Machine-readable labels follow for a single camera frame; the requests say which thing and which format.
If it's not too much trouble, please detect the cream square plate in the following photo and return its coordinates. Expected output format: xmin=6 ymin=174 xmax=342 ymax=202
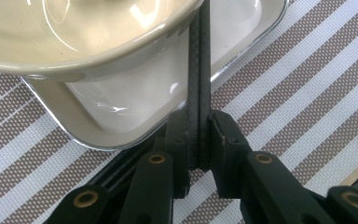
xmin=20 ymin=0 xmax=290 ymax=152

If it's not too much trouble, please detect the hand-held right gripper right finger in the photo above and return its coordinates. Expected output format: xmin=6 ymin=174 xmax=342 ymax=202
xmin=208 ymin=110 xmax=254 ymax=200

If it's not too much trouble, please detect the cream round bowl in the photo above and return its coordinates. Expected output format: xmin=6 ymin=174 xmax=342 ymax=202
xmin=0 ymin=0 xmax=205 ymax=83

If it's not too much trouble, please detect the bundle of black chopsticks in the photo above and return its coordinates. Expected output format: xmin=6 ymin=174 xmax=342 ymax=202
xmin=87 ymin=130 xmax=169 ymax=191

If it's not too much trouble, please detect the brown striped placemat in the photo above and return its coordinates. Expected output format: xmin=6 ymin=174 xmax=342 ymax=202
xmin=0 ymin=0 xmax=358 ymax=224

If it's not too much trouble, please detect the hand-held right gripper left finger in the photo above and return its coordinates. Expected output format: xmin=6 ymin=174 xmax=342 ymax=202
xmin=153 ymin=108 xmax=190 ymax=200

